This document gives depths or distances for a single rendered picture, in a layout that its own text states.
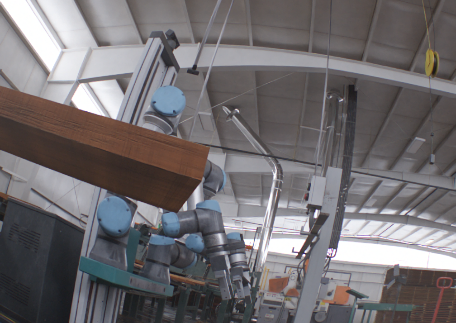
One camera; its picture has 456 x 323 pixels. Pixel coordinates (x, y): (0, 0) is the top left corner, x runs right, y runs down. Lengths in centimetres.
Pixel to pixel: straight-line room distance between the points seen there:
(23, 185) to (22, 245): 939
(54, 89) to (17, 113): 1119
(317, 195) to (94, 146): 114
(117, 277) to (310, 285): 69
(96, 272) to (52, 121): 88
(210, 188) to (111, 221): 83
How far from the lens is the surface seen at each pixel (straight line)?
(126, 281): 145
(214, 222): 134
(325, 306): 1007
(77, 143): 58
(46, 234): 162
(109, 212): 128
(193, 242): 175
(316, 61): 1048
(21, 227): 172
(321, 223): 120
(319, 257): 154
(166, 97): 139
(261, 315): 980
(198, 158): 57
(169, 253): 189
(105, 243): 142
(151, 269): 186
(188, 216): 133
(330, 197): 159
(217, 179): 202
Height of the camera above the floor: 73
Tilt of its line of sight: 20 degrees up
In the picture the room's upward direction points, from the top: 13 degrees clockwise
